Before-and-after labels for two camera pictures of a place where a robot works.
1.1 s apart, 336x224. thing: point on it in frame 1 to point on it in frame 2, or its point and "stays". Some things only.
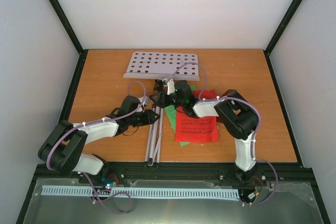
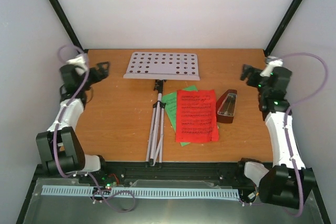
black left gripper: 149,119 to 98,78
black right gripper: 160,96 to 245,73
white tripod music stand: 174,66 stays
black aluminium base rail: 290,175 stays
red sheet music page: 189,129 stays
